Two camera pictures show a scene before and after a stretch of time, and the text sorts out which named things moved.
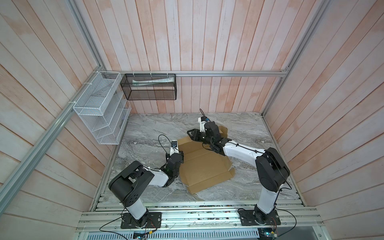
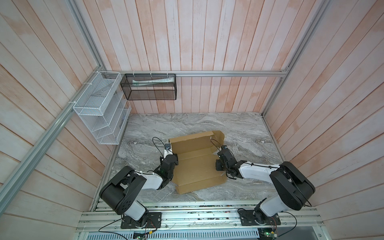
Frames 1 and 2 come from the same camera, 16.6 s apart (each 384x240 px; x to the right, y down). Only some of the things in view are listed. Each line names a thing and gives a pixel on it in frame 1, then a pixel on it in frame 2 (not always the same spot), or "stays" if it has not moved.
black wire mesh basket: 149,86 stays
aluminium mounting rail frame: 200,216 stays
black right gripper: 195,135 -> 217,164
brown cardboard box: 201,167 stays
